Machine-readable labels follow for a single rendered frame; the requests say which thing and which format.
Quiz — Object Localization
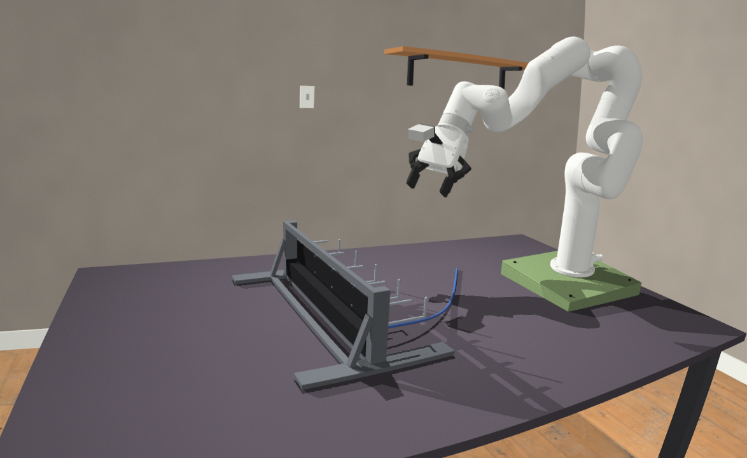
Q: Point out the grey patch panel rack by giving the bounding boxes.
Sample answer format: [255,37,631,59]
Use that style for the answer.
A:
[232,221,454,390]

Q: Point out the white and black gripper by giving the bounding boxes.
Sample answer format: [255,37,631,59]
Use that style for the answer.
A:
[407,123,471,198]

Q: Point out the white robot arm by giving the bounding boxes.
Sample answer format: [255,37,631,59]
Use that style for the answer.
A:
[439,37,643,277]

